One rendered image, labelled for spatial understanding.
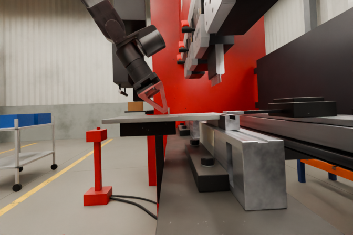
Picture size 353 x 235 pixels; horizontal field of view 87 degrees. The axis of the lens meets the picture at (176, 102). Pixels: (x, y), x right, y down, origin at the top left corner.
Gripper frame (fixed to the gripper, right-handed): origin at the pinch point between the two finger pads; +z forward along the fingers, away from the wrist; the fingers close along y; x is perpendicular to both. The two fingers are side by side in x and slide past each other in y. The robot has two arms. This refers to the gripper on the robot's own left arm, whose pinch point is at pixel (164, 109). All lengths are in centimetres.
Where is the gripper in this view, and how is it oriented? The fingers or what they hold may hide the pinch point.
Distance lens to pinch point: 50.4
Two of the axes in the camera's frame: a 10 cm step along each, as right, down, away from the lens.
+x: -8.4, 5.4, -0.4
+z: 5.4, 8.4, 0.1
